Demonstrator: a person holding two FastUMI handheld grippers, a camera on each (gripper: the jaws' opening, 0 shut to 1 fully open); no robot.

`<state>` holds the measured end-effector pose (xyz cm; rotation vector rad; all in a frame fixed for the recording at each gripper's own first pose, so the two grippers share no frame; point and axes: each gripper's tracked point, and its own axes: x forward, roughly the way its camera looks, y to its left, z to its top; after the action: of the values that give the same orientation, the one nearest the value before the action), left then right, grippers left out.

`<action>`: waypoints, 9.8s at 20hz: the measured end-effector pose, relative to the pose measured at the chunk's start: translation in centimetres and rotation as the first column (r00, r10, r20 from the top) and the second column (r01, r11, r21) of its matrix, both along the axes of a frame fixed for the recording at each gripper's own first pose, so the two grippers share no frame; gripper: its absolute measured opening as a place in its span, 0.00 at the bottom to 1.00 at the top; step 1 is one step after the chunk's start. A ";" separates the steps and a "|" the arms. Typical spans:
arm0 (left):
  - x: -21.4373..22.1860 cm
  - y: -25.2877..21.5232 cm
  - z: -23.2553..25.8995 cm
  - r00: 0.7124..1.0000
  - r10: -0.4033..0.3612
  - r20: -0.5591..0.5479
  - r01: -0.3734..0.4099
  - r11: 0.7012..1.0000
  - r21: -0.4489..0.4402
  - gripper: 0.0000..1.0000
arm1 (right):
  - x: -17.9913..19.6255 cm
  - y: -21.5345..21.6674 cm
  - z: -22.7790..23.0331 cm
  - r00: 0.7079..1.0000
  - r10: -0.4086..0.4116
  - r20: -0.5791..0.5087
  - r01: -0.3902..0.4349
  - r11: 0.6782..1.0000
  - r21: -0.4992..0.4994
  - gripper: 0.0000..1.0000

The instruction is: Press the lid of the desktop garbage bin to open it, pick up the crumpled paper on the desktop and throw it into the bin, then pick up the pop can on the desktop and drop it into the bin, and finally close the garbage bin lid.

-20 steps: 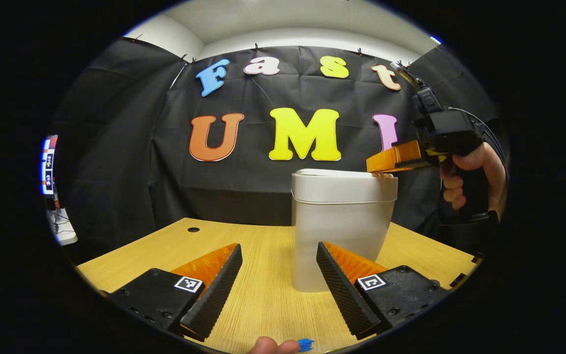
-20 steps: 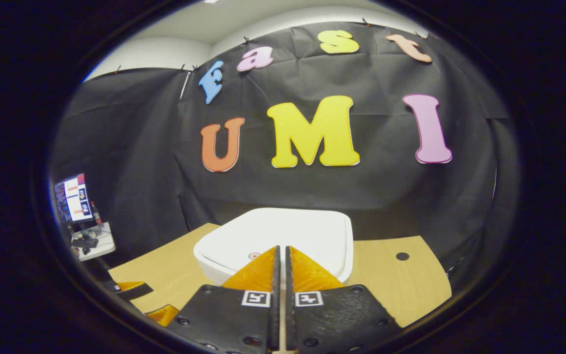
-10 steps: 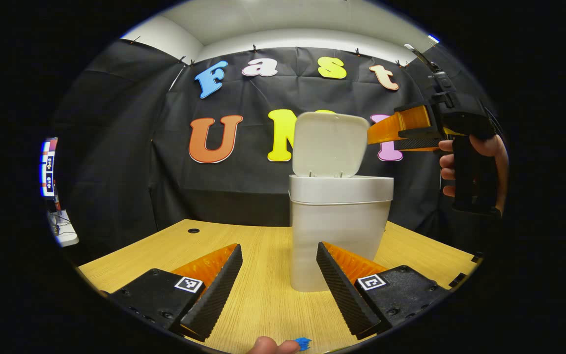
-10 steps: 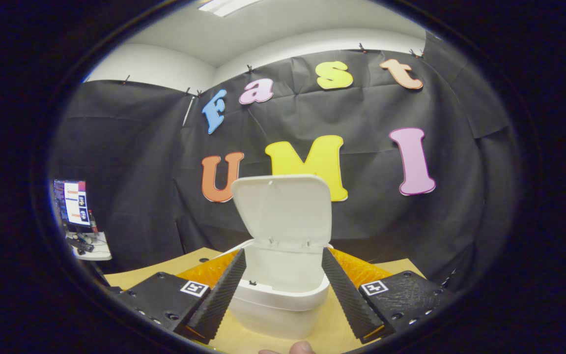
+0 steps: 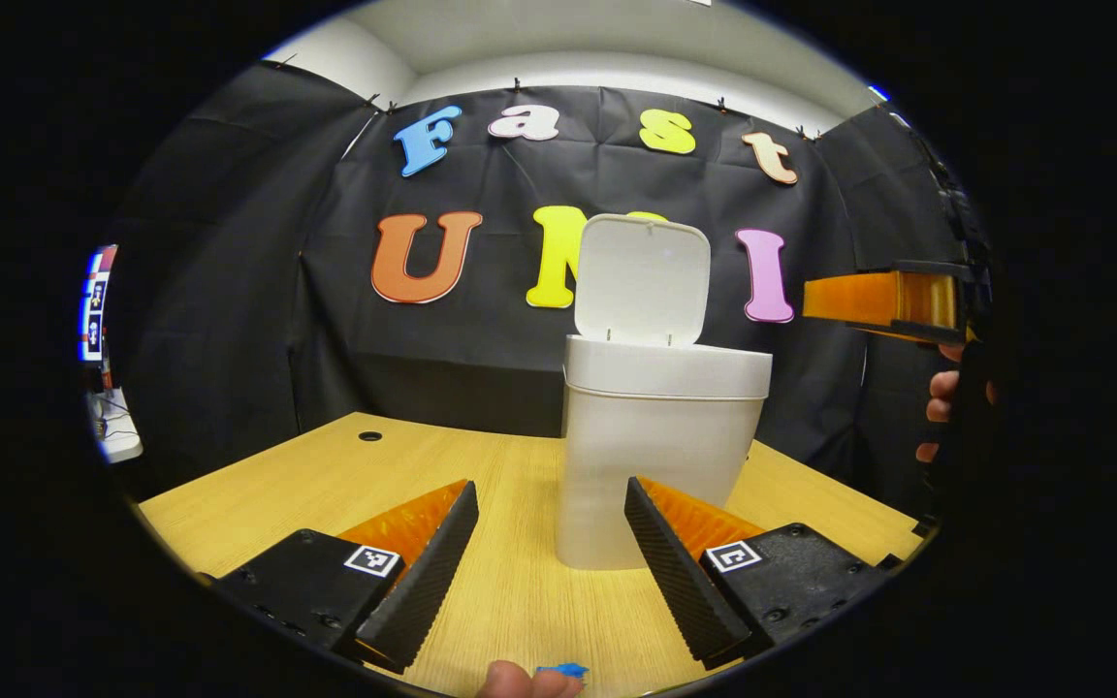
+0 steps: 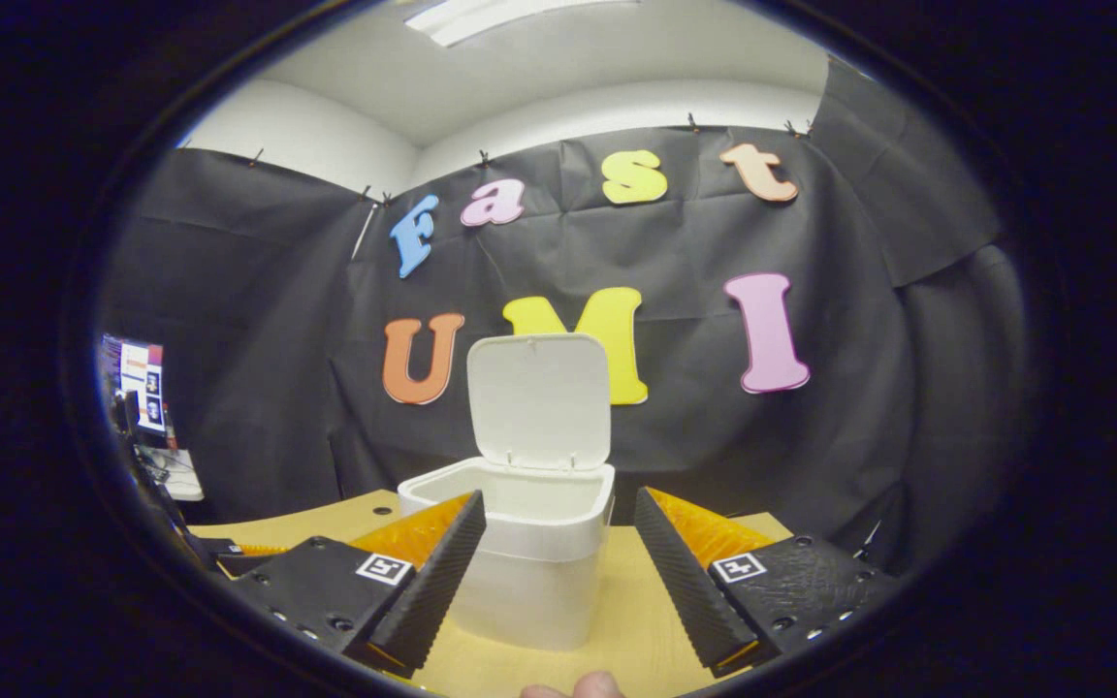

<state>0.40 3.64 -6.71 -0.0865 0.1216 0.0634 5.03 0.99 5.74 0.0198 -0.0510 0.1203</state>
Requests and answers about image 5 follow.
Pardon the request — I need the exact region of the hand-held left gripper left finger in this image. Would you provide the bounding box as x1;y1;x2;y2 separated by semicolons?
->
211;478;481;677

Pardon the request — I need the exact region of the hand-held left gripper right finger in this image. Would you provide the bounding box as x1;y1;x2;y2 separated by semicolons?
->
623;475;896;673

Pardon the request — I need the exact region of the white desktop garbage bin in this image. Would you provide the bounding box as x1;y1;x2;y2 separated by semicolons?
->
556;213;773;571

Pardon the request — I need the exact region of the wooden desktop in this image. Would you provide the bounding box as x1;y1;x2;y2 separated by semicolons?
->
137;412;926;698

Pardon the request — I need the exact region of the black backdrop cloth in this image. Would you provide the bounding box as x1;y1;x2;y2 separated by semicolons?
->
108;60;976;505

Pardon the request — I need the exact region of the white side table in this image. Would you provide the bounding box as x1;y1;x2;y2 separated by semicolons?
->
88;388;144;464

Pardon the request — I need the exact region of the computer monitor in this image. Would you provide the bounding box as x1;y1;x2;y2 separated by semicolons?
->
80;244;119;365

